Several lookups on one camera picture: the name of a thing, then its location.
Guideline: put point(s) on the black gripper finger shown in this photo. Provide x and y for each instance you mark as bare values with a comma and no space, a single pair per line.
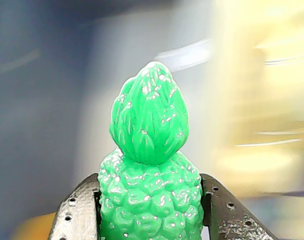
77,212
232,222

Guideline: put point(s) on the green toy pineapple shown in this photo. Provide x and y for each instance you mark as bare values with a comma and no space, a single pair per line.
149,150

